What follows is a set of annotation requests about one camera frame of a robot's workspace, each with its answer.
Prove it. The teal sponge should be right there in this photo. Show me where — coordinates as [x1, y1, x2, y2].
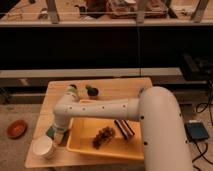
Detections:
[46, 127, 55, 139]

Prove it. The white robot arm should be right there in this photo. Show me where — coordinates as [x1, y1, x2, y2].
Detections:
[53, 86, 193, 171]

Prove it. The white paper cup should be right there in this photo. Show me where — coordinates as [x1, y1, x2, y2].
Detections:
[32, 135, 54, 159]

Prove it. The red bowl on floor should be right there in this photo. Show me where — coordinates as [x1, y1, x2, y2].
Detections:
[7, 120, 27, 139]

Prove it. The green toy vegetable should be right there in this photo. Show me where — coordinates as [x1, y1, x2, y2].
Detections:
[85, 85, 99, 97]

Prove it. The yellow plastic tub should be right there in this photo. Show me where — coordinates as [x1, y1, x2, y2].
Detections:
[65, 98, 145, 162]

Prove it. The striped chocolate cake slice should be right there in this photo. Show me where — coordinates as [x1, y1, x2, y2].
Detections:
[114, 120, 135, 140]

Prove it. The black foot pedal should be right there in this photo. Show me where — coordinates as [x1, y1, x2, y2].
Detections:
[185, 122, 209, 141]

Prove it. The black box on right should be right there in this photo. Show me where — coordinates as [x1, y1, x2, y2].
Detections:
[180, 54, 213, 81]

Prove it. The black floor cable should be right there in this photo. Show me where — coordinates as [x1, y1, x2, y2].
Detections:
[189, 79, 213, 171]

